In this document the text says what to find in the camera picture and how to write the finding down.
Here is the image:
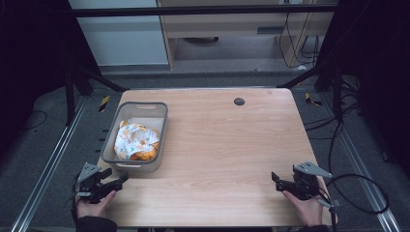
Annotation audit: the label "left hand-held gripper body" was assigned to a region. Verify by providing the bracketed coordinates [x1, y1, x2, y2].
[76, 161, 112, 205]

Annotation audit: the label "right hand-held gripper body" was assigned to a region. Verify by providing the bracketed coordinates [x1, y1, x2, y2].
[291, 160, 334, 201]

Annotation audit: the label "person's left hand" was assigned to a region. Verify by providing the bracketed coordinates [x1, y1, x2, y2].
[74, 189, 117, 219]

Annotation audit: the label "person's right hand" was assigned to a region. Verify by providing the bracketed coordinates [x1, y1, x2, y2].
[281, 180, 325, 227]

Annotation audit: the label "grey plastic basket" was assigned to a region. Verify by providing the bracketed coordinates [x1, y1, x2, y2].
[100, 101, 169, 172]

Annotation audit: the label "white orange patterned cloth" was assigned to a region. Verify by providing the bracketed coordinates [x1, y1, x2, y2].
[113, 120, 161, 161]

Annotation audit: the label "yellow black striped tape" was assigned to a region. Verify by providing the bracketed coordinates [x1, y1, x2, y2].
[98, 95, 111, 113]
[304, 92, 323, 107]

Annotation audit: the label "black metal stand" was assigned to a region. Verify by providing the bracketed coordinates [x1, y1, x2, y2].
[63, 64, 131, 128]
[278, 62, 344, 124]

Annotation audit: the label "black curtain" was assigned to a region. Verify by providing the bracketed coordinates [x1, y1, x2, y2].
[317, 0, 410, 178]
[0, 0, 102, 159]

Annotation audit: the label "white cabinet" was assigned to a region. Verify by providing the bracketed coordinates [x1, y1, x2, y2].
[68, 0, 170, 68]

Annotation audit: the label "light wooden desk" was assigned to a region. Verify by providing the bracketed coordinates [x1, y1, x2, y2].
[157, 0, 337, 71]

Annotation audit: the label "silver metal floor rail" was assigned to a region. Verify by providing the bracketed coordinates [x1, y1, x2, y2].
[318, 92, 402, 232]
[9, 96, 89, 232]

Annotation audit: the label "black floor cables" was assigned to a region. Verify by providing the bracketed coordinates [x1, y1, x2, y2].
[303, 76, 364, 141]

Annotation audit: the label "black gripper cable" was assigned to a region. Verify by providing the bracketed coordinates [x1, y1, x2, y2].
[317, 120, 390, 232]

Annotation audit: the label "thin black floor cable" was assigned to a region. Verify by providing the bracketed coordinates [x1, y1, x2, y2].
[19, 109, 48, 132]

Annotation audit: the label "black hanging cables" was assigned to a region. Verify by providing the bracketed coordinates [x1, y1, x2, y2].
[278, 12, 321, 70]

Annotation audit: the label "black horizontal frame bar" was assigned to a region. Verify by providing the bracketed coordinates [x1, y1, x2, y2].
[71, 4, 338, 18]

